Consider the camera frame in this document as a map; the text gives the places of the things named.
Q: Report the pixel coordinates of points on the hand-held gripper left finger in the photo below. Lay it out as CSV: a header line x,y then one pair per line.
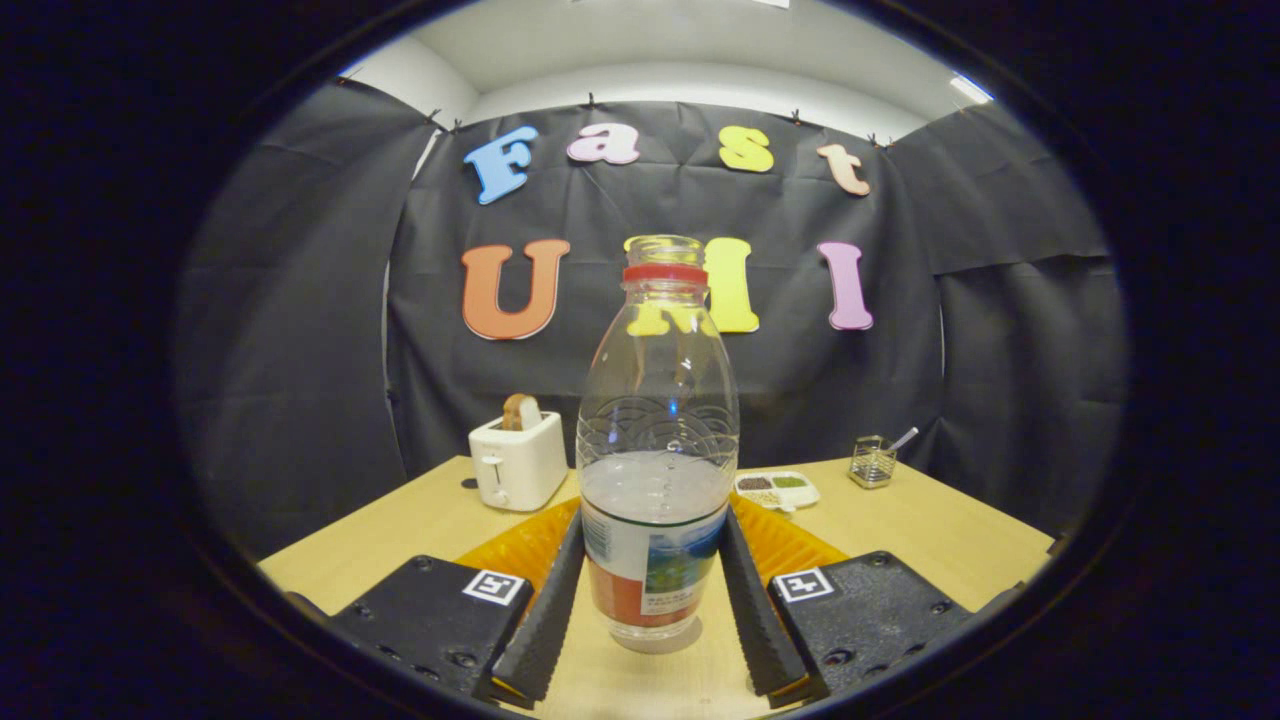
x,y
545,630

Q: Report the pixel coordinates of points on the white divided condiment dish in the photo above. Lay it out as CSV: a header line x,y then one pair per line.
x,y
790,496

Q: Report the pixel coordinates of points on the white toaster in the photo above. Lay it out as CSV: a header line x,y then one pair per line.
x,y
520,465

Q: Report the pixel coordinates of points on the wooden table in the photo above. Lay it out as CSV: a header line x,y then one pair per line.
x,y
900,540

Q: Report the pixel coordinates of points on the brown bread slice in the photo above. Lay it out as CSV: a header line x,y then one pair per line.
x,y
520,412

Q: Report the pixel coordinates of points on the black table edge clip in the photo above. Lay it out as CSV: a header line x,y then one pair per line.
x,y
1055,546

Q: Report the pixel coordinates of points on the small ceiling light panel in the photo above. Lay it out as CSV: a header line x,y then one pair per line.
x,y
970,89

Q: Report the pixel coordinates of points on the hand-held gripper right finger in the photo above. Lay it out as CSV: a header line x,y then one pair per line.
x,y
755,620

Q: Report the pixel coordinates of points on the clear plastic juice bottle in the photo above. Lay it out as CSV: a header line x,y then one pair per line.
x,y
655,580

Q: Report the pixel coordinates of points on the black backdrop cloth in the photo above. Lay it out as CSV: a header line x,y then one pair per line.
x,y
300,350

